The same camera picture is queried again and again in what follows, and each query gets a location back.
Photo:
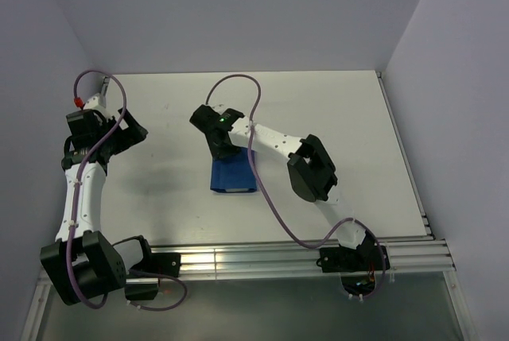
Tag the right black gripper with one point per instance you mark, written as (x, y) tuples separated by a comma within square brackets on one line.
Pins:
[(222, 148)]

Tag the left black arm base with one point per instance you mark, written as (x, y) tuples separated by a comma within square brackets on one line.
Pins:
[(159, 263)]

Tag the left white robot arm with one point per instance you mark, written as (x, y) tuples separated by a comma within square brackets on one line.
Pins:
[(81, 263)]

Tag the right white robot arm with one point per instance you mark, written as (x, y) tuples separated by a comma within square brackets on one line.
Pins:
[(312, 174)]

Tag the blue surgical drape cloth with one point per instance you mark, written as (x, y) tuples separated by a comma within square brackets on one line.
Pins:
[(233, 174)]

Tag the aluminium extrusion rail frame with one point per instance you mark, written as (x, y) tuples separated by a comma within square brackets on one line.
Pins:
[(242, 276)]

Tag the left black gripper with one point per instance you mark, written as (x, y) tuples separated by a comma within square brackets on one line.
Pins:
[(133, 128)]

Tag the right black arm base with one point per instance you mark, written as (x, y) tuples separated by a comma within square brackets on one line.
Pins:
[(346, 261)]

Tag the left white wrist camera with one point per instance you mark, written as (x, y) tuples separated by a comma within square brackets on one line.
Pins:
[(98, 102)]

